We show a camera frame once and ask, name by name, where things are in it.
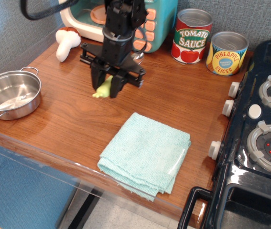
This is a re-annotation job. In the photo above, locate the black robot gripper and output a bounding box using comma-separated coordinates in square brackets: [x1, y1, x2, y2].
[79, 35, 147, 99]

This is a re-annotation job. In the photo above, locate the spoon with yellow handle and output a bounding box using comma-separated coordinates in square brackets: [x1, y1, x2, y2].
[92, 51, 145, 99]

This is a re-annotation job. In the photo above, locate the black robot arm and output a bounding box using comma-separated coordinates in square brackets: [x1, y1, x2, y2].
[80, 0, 148, 98]

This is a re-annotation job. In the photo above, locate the teal toy microwave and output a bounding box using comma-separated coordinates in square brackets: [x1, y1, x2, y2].
[60, 0, 178, 53]

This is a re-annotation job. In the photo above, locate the white plush mushroom toy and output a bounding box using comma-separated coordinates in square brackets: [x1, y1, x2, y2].
[55, 27, 81, 62]

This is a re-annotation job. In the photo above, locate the light teal folded cloth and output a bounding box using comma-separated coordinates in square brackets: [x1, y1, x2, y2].
[98, 113, 191, 201]

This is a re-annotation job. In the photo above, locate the tomato sauce can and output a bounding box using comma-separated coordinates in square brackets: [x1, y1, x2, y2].
[171, 8, 213, 64]

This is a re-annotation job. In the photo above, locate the stainless steel pot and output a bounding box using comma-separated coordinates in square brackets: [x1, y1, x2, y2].
[0, 66, 42, 120]

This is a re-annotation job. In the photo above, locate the pineapple slices can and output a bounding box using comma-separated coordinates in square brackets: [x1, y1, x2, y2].
[206, 31, 249, 76]

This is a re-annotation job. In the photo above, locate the black toy stove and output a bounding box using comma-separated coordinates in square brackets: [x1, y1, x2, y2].
[178, 40, 271, 229]

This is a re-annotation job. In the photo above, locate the black braided cable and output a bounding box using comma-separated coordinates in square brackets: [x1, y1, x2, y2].
[20, 0, 78, 21]

